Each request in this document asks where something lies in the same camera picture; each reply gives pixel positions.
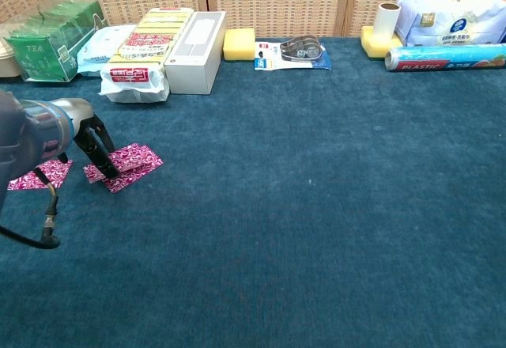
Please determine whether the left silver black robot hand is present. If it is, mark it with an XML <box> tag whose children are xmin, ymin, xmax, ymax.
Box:
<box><xmin>58</xmin><ymin>97</ymin><xmax>122</xmax><ymax>180</ymax></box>

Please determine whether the wooden woven folding screen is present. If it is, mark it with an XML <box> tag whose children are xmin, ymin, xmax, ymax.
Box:
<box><xmin>0</xmin><ymin>0</ymin><xmax>506</xmax><ymax>40</ymax></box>

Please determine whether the white paper roll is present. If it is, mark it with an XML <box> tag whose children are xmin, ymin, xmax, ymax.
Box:
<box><xmin>373</xmin><ymin>2</ymin><xmax>402</xmax><ymax>43</ymax></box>

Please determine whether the correction tape blister pack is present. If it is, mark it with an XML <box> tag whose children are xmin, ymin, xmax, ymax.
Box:
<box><xmin>254</xmin><ymin>35</ymin><xmax>333</xmax><ymax>71</ymax></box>

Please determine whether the white blue tissue pack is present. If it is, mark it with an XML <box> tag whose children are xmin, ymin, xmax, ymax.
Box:
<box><xmin>395</xmin><ymin>0</ymin><xmax>506</xmax><ymax>47</ymax></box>

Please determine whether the white power strip box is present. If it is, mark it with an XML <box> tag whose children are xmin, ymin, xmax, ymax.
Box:
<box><xmin>164</xmin><ymin>10</ymin><xmax>228</xmax><ymax>96</ymax></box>

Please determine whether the yellow sponge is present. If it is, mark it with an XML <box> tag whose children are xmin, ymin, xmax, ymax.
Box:
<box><xmin>222</xmin><ymin>27</ymin><xmax>257</xmax><ymax>63</ymax></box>
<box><xmin>360</xmin><ymin>25</ymin><xmax>403</xmax><ymax>61</ymax></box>

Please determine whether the beige lunch box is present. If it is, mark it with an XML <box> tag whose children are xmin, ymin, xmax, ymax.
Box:
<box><xmin>0</xmin><ymin>41</ymin><xmax>23</xmax><ymax>79</ymax></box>

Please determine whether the light blue wet wipes pack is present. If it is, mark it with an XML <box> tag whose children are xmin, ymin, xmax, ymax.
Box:
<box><xmin>76</xmin><ymin>23</ymin><xmax>138</xmax><ymax>77</ymax></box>

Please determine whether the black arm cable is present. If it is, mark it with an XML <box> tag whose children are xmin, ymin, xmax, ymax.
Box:
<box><xmin>0</xmin><ymin>168</ymin><xmax>62</xmax><ymax>250</ymax></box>

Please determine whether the dark blue felt table mat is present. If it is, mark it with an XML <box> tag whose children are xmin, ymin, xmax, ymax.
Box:
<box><xmin>0</xmin><ymin>36</ymin><xmax>506</xmax><ymax>348</ymax></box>

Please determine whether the yellow green sponge multipack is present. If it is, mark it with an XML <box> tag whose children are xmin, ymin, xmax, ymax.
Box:
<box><xmin>98</xmin><ymin>6</ymin><xmax>195</xmax><ymax>104</ymax></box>

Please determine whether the green tea bag box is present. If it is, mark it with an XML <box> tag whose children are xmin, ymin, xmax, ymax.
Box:
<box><xmin>2</xmin><ymin>0</ymin><xmax>110</xmax><ymax>83</ymax></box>

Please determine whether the blue plastic wrap roll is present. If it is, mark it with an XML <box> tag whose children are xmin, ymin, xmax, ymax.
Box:
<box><xmin>384</xmin><ymin>43</ymin><xmax>506</xmax><ymax>73</ymax></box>

